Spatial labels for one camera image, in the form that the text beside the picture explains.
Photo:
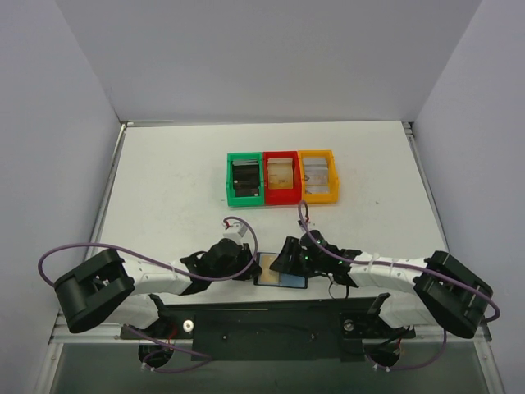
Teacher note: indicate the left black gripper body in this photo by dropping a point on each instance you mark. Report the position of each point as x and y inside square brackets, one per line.
[246, 258]

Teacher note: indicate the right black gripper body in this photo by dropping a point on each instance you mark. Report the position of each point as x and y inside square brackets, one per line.
[289, 253]

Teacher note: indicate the black leather card holder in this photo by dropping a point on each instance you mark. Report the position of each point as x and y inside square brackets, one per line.
[271, 278]

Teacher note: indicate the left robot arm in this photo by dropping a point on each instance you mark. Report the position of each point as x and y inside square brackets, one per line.
[110, 289]

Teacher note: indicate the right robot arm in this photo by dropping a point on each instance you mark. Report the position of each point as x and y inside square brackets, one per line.
[433, 291]

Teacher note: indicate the black card holders stack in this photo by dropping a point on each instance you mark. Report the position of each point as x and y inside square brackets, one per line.
[246, 177]

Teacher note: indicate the grey cards stack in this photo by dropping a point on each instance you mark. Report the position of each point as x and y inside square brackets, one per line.
[316, 175]

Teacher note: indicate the beige cards stack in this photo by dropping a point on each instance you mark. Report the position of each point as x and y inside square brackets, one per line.
[280, 173]

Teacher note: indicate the green plastic bin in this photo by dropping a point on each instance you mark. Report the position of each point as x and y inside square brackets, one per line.
[237, 202]

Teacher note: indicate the yellow plastic bin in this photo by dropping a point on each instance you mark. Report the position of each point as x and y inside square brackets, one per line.
[333, 196]

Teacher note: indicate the red plastic bin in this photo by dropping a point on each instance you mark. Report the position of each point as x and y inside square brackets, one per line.
[283, 197]

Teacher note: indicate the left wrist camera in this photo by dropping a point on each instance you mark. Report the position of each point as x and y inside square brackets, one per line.
[235, 231]

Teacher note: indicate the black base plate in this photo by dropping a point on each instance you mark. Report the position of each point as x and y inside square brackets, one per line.
[303, 330]

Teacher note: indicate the aluminium frame rail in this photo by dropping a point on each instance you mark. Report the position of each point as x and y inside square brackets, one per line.
[106, 333]

